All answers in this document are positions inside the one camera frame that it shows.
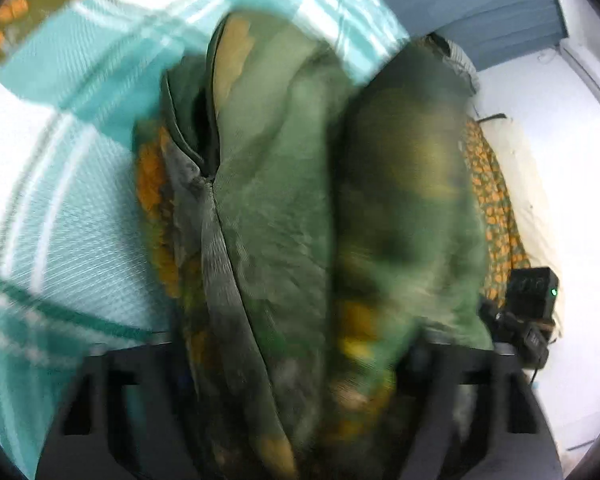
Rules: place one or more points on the green tree print hoodie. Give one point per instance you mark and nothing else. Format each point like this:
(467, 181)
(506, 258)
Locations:
(290, 210)

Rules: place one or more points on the white air conditioner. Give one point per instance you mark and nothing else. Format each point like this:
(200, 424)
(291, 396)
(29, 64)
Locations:
(592, 72)

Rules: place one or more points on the wide blue curtain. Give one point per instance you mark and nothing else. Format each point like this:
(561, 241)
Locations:
(469, 5)

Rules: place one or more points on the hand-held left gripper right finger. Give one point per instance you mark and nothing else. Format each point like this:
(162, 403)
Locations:
(454, 375)

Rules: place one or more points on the teal checked blanket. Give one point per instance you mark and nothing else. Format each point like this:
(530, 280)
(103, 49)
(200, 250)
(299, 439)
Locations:
(70, 210)

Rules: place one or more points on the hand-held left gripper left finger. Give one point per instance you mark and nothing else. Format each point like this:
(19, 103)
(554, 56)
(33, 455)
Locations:
(145, 385)

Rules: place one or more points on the cream cushion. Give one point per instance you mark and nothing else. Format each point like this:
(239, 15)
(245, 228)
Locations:
(522, 185)

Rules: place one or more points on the orange floral bedsheet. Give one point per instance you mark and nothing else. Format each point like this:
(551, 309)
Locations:
(494, 220)

